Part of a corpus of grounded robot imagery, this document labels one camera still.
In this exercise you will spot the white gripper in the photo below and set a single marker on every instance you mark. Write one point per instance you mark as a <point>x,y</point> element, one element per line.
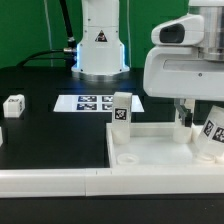
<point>173,68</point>

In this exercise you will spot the white square table top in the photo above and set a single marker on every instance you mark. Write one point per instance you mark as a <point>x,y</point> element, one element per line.
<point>152,144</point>

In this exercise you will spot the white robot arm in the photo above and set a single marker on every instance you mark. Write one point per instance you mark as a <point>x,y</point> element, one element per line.
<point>101,54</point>

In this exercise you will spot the white front obstacle bar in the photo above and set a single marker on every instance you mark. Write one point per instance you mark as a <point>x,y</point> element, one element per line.
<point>108,182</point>

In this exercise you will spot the white sheet with tags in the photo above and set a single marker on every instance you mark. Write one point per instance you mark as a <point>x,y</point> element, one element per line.
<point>84,103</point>

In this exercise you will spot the white block at left edge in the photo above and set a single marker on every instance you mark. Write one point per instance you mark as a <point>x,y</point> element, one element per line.
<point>1,137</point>

